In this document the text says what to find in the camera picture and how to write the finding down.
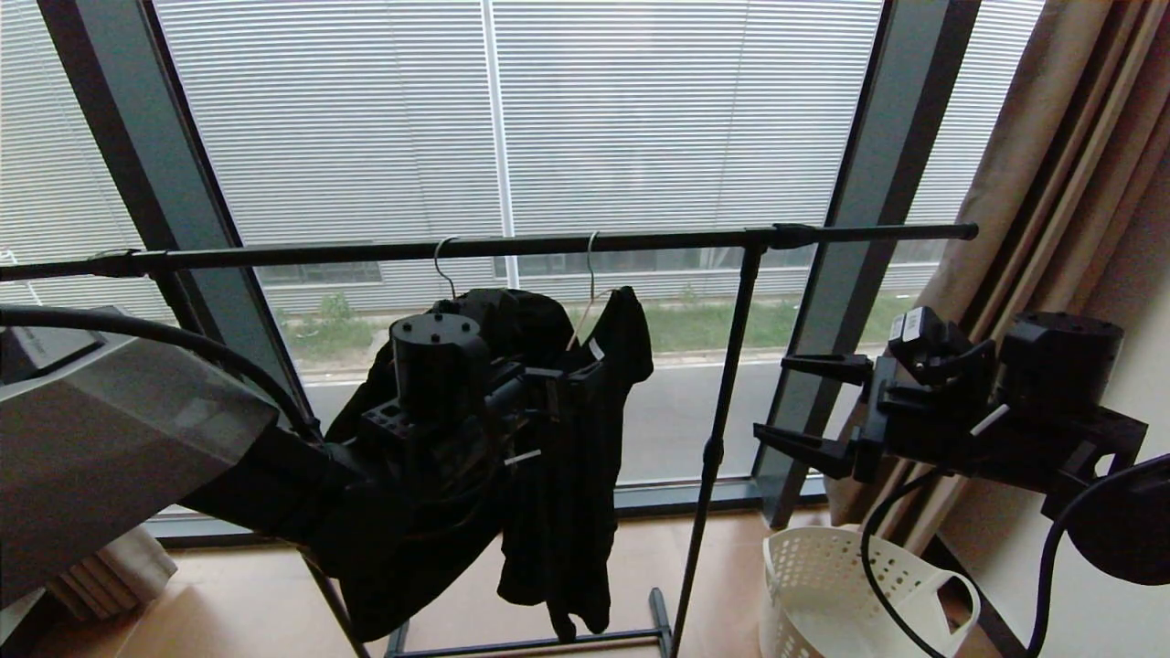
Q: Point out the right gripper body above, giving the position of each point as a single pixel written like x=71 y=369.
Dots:
x=905 y=429

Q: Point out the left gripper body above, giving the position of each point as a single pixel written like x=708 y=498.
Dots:
x=539 y=388

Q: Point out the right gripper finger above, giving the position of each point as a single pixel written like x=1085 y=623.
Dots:
x=827 y=366
x=804 y=448

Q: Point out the black garment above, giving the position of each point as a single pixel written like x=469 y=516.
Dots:
x=402 y=567
x=567 y=512

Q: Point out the pink clothes hanger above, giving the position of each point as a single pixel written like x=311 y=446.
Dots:
x=590 y=265
x=437 y=265

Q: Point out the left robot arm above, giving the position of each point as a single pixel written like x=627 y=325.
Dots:
x=137 y=439

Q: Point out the white laundry basket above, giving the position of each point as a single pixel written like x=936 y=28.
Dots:
x=850 y=585

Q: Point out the black clothes rack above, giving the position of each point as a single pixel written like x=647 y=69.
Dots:
x=686 y=240

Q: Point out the beige curtain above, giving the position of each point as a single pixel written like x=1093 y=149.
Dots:
x=1024 y=137
x=119 y=571

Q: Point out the window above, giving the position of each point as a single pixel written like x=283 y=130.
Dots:
x=119 y=137

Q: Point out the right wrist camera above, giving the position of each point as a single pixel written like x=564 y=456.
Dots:
x=932 y=343

